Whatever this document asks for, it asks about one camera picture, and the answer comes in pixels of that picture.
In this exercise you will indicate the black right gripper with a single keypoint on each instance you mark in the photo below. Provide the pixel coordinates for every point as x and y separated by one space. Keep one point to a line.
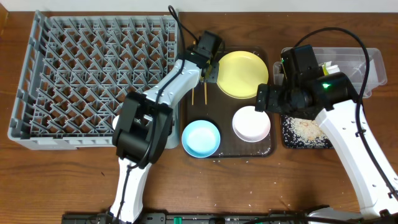
273 92

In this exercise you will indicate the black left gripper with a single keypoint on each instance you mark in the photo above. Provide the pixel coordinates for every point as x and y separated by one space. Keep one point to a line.
214 70

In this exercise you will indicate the green orange snack wrapper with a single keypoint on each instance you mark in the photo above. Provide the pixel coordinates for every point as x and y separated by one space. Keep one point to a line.
324 68

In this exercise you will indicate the white napkin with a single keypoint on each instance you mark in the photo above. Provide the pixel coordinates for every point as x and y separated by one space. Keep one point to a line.
333 69

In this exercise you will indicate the white pink bowl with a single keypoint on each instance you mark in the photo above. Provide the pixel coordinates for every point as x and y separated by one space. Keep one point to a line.
250 125

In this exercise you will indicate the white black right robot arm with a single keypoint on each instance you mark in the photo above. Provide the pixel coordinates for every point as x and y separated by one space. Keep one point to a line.
320 91

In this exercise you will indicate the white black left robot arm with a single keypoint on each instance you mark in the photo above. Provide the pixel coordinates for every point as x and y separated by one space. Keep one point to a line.
143 125

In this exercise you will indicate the black waste tray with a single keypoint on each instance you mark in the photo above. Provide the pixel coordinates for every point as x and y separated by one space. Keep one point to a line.
286 137

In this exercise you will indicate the right wooden chopstick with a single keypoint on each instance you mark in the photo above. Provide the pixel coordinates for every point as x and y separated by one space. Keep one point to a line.
205 92

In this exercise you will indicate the wooden chopstick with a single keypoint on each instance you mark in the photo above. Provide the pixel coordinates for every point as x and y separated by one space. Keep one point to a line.
205 92
193 89

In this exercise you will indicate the yellow plate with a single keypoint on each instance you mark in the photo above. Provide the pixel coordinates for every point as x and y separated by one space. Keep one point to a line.
240 73

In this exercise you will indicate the left wooden chopstick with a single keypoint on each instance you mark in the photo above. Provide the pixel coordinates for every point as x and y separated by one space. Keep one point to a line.
193 89

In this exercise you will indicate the spilled rice pile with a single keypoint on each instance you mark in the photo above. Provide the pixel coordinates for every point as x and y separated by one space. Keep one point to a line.
303 130

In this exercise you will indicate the clear plastic bin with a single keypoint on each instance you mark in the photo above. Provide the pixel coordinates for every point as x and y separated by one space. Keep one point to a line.
351 61

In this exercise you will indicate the light blue bowl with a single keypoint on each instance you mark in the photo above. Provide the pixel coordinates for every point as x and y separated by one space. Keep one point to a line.
201 139

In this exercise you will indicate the grey plastic dish rack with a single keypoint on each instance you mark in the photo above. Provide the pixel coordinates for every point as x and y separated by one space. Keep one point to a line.
77 71

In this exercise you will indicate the black rail at table edge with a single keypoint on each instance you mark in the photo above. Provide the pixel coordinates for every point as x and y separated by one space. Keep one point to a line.
321 215

